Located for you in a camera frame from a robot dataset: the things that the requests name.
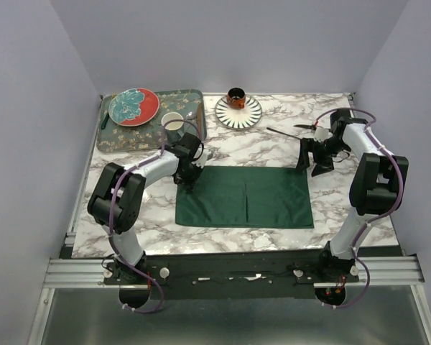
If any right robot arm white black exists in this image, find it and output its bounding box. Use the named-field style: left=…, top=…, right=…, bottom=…
left=296, top=107, right=409, bottom=282

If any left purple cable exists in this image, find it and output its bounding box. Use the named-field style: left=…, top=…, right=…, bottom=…
left=107, top=120, right=204, bottom=314

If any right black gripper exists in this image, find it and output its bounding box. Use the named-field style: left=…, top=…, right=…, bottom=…
left=294, top=137, right=349, bottom=178

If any dark green cloth napkin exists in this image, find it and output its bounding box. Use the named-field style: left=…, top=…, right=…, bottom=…
left=175, top=166, right=314, bottom=229

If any floral teal serving tray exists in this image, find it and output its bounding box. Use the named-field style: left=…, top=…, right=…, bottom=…
left=96, top=89, right=207, bottom=153

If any black knife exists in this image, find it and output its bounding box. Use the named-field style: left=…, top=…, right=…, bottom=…
left=294, top=124, right=317, bottom=130

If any brown glazed cup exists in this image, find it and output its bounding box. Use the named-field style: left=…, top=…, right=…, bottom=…
left=226, top=88, right=246, bottom=109

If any white striped saucer plate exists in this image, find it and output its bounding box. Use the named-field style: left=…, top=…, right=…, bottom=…
left=214, top=96, right=263, bottom=130

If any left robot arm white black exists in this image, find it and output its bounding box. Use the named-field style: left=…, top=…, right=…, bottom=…
left=87, top=133, right=208, bottom=284

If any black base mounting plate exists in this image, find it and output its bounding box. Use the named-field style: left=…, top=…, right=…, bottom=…
left=104, top=249, right=358, bottom=300

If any green handled utensil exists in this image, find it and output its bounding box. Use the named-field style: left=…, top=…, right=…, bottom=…
left=101, top=112, right=109, bottom=130

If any black spoon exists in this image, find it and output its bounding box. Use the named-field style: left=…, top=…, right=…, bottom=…
left=266, top=127, right=304, bottom=140

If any brown wooden knife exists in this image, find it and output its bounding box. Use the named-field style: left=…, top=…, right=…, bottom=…
left=196, top=103, right=205, bottom=141

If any red and teal plate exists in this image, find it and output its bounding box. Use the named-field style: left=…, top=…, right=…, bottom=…
left=108, top=88, right=160, bottom=127

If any aluminium frame rail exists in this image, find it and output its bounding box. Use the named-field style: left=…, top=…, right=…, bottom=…
left=25, top=255, right=431, bottom=345

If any silver spoon on tray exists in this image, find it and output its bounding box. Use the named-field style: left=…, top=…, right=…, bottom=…
left=185, top=111, right=196, bottom=120

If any cream mug with teal handle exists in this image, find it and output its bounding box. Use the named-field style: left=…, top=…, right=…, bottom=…
left=161, top=112, right=185, bottom=144

